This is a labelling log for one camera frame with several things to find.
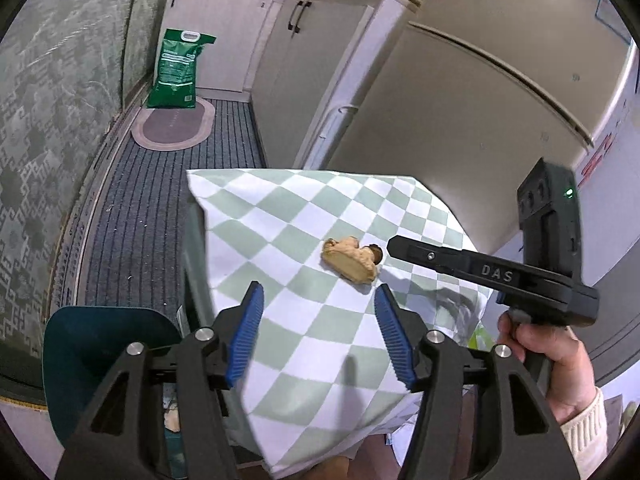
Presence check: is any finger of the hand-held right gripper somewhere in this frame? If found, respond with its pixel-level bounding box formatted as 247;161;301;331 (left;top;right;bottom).
386;234;526;286

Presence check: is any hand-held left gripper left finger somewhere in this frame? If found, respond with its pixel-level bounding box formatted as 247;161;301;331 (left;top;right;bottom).
54;281;265;480

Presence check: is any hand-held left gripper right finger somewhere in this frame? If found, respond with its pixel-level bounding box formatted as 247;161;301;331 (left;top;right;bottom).
374;284;593;480

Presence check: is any tan plush toy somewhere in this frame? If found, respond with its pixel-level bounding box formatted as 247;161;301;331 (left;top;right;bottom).
321;236;379;284

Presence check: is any dark teal plastic bin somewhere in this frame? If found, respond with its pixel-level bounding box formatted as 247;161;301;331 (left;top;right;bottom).
42;306;183;448

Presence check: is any person's right forearm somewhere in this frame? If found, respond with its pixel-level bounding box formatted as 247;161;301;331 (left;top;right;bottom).
557;385;608;471

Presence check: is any person's right hand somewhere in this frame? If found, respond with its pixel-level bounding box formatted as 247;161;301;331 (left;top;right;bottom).
497;310;598;423

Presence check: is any green white checkered tablecloth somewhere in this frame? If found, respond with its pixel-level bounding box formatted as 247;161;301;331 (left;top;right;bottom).
186;167;493;478

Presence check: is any red printed sticker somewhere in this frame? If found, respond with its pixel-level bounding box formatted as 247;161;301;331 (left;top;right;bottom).
580;132;616;188

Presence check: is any grey refrigerator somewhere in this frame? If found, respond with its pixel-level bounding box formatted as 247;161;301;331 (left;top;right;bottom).
325;0;640;266

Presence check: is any grey striped floor rug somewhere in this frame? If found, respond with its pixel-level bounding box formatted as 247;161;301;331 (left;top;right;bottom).
75;99;268;311

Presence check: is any white tall cabinet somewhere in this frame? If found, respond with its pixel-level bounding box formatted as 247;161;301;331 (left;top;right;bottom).
250;0;421;168

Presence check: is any oval grey pink mat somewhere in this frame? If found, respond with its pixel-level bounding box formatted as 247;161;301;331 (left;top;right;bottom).
131;98;217;151

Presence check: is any white paper sheet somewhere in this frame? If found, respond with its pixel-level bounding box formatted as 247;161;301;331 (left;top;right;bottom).
595;0;633;46

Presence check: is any patterned frosted sliding door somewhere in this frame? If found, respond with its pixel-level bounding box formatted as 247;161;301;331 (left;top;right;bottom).
122;0;177;111
0;0;151;401

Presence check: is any green printed sack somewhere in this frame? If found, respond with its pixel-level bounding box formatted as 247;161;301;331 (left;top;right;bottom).
146;28;217;109

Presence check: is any white low kitchen cabinet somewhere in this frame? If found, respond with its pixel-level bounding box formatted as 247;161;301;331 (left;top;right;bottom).
165;0;291;96

